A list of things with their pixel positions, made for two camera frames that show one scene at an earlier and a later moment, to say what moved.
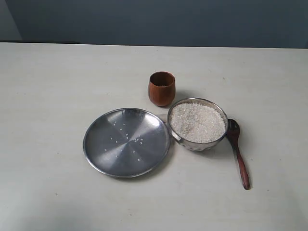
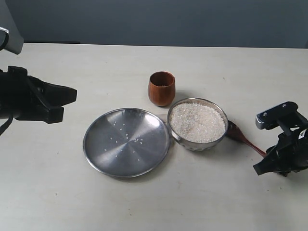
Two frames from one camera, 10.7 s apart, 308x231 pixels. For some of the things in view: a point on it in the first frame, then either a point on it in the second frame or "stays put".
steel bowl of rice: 198,124 stays put
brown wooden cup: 161,88 stays put
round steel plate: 127,143 stays put
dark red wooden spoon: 233,134 -> 234,131
